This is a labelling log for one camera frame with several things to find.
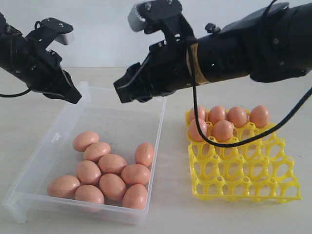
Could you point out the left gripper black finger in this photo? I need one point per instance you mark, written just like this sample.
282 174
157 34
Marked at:
64 89

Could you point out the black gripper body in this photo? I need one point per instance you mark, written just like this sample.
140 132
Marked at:
37 68

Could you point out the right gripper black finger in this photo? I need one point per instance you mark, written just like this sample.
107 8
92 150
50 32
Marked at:
132 86

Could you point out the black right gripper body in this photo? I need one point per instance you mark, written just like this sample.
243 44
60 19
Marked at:
164 71

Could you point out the brown egg placed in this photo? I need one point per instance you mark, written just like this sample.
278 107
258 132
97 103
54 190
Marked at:
216 114
201 113
237 116

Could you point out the clear plastic bin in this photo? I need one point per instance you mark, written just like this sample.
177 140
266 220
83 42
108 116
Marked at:
122 126

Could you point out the brown egg row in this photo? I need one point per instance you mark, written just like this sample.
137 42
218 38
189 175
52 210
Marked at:
223 130

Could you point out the brown egg corner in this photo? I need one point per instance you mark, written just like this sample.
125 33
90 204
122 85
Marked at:
260 116

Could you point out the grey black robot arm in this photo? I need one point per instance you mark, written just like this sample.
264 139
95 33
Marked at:
10 39

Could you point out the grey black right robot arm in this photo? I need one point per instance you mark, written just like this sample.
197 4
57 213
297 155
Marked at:
269 45

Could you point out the yellow plastic egg tray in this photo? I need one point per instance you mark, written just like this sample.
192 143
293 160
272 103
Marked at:
257 171

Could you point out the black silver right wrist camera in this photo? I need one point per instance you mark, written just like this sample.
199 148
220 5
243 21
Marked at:
161 15

